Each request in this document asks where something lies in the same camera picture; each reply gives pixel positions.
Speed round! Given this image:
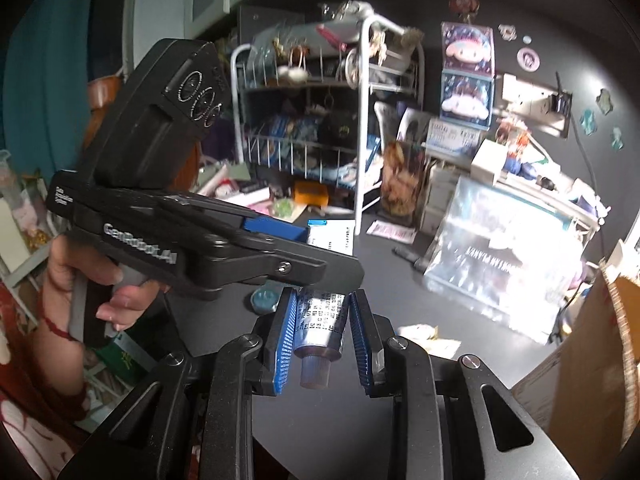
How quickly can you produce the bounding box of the black cap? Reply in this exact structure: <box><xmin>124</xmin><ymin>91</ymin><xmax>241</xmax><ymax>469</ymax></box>
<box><xmin>317</xmin><ymin>109</ymin><xmax>359</xmax><ymax>144</ymax></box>

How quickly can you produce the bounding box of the green box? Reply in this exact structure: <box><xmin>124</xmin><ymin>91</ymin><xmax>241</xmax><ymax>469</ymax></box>
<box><xmin>96</xmin><ymin>334</ymin><xmax>152</xmax><ymax>387</ymax></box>

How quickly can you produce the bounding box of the crumpled yellowish paper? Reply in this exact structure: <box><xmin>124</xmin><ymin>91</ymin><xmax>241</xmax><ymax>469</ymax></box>
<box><xmin>394</xmin><ymin>323</ymin><xmax>442</xmax><ymax>347</ymax></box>

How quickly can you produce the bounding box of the black marker pen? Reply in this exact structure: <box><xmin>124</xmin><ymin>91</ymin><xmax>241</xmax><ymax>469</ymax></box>
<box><xmin>392</xmin><ymin>246</ymin><xmax>432</xmax><ymax>269</ymax></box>

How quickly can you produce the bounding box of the white wire rack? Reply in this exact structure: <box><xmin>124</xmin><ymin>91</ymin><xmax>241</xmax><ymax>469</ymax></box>
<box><xmin>231</xmin><ymin>14</ymin><xmax>426</xmax><ymax>235</ymax></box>

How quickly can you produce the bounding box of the white wall socket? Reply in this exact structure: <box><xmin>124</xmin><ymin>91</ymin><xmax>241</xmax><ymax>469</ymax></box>
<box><xmin>502</xmin><ymin>73</ymin><xmax>574</xmax><ymax>139</ymax></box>

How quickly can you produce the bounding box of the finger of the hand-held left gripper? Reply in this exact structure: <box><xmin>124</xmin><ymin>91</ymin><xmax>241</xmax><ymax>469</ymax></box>
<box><xmin>214</xmin><ymin>232</ymin><xmax>366</xmax><ymax>293</ymax></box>
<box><xmin>160</xmin><ymin>191</ymin><xmax>309</xmax><ymax>244</ymax></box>

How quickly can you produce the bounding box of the person's left forearm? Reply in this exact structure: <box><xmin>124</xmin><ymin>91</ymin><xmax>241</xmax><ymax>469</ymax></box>
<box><xmin>0</xmin><ymin>305</ymin><xmax>90</xmax><ymax>428</ymax></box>

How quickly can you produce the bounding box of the brown flower ornament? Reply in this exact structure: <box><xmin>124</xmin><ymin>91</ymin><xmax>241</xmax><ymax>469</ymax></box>
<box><xmin>447</xmin><ymin>0</ymin><xmax>484</xmax><ymax>24</ymax></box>

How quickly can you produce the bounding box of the white printed paper card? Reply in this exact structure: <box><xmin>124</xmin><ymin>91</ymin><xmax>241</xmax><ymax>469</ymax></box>
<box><xmin>306</xmin><ymin>220</ymin><xmax>357</xmax><ymax>257</ymax></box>

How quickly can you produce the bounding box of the orange-haired figurine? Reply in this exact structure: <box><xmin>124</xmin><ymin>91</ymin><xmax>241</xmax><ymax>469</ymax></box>
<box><xmin>494</xmin><ymin>124</ymin><xmax>534</xmax><ymax>172</ymax></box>

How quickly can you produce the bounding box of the black cable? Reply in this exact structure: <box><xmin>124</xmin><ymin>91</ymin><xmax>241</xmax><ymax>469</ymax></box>
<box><xmin>554</xmin><ymin>71</ymin><xmax>602</xmax><ymax>196</ymax></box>

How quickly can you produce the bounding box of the small white box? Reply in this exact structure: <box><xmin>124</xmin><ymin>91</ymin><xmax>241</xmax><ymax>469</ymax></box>
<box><xmin>470</xmin><ymin>138</ymin><xmax>514</xmax><ymax>184</ymax></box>

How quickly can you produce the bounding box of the white calendar card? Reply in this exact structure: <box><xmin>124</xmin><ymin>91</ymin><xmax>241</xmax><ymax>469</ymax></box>
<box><xmin>427</xmin><ymin>120</ymin><xmax>484</xmax><ymax>159</ymax></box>

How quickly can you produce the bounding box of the blue character card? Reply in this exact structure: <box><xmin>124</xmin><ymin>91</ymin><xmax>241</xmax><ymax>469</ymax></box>
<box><xmin>440</xmin><ymin>21</ymin><xmax>496</xmax><ymax>77</ymax></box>
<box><xmin>439</xmin><ymin>71</ymin><xmax>496</xmax><ymax>129</ymax></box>

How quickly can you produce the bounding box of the teal curtain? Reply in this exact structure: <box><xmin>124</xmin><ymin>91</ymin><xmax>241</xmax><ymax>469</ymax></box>
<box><xmin>0</xmin><ymin>0</ymin><xmax>103</xmax><ymax>178</ymax></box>

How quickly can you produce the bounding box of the pink packet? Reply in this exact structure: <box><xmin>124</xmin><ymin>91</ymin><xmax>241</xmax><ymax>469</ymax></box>
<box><xmin>366</xmin><ymin>221</ymin><xmax>417</xmax><ymax>244</ymax></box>

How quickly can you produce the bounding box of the orange box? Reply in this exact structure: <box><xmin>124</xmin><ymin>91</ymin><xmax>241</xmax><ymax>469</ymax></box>
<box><xmin>293</xmin><ymin>180</ymin><xmax>330</xmax><ymax>207</ymax></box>

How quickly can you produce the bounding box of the clear plastic zip bag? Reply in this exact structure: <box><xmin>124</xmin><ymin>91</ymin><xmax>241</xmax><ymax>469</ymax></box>
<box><xmin>424</xmin><ymin>175</ymin><xmax>601</xmax><ymax>345</ymax></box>

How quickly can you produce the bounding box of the silver printed tube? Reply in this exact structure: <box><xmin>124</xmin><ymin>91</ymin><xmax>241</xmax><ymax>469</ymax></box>
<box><xmin>292</xmin><ymin>290</ymin><xmax>349</xmax><ymax>391</ymax></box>

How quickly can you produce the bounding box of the red string bracelet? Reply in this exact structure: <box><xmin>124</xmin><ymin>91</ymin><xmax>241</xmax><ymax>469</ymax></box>
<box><xmin>42</xmin><ymin>309</ymin><xmax>80</xmax><ymax>343</ymax></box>

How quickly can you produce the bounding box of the white toy plane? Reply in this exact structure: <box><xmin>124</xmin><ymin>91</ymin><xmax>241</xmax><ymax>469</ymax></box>
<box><xmin>304</xmin><ymin>1</ymin><xmax>427</xmax><ymax>47</ymax></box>

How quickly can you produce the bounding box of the person's left hand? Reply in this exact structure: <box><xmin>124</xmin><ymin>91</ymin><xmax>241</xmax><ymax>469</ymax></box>
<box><xmin>41</xmin><ymin>234</ymin><xmax>162</xmax><ymax>336</ymax></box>

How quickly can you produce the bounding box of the cardboard box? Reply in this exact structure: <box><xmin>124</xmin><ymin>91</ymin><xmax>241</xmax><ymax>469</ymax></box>
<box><xmin>510</xmin><ymin>259</ymin><xmax>640</xmax><ymax>457</ymax></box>

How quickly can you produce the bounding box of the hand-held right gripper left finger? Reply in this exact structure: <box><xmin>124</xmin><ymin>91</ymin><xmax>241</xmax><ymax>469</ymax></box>
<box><xmin>57</xmin><ymin>287</ymin><xmax>301</xmax><ymax>480</ymax></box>

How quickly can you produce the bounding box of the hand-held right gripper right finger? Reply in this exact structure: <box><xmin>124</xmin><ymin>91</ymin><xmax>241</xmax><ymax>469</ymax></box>
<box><xmin>347</xmin><ymin>287</ymin><xmax>581</xmax><ymax>480</ymax></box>

